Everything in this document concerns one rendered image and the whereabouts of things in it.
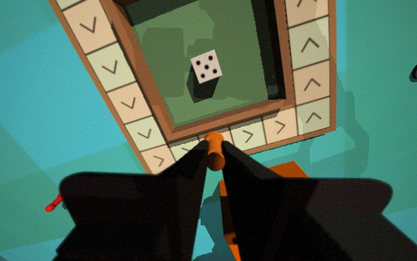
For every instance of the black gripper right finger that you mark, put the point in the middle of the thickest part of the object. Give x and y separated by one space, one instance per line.
261 200

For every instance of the white die with black pips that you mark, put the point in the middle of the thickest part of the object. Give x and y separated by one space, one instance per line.
206 66

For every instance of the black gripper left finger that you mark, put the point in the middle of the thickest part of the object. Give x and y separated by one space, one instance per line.
172 197

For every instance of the orange pawn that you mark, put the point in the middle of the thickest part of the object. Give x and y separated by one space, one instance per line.
215 160

